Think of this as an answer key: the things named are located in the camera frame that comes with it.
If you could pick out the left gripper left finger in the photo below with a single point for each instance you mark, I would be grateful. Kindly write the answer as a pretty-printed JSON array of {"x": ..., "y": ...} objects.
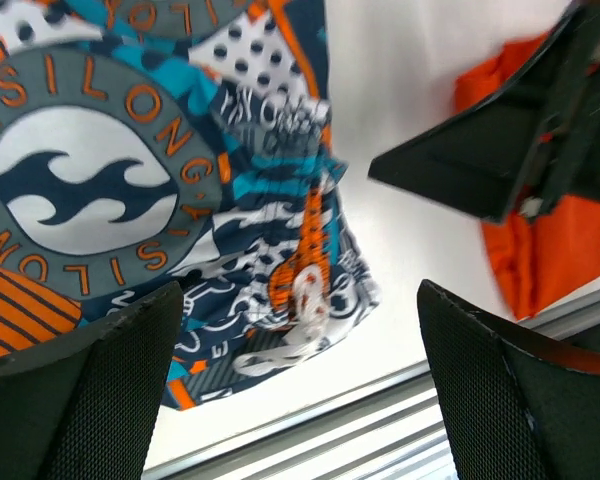
[{"x": 84, "y": 405}]

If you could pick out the orange shorts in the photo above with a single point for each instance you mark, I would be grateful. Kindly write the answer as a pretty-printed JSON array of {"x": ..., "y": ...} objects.
[{"x": 534, "y": 265}]

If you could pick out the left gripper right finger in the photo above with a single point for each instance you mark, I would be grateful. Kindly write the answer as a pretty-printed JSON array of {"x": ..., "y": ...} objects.
[{"x": 516, "y": 404}]

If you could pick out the aluminium rail beam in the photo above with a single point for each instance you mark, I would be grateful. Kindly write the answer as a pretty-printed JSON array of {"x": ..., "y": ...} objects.
[{"x": 365, "y": 409}]

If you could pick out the colourful patterned shorts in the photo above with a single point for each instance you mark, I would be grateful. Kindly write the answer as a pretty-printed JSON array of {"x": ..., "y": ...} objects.
[{"x": 147, "y": 142}]

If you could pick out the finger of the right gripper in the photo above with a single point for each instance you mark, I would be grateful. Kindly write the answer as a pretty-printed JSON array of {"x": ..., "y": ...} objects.
[{"x": 478, "y": 161}]

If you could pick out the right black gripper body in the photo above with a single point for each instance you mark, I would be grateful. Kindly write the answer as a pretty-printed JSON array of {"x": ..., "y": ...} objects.
[{"x": 568, "y": 144}]

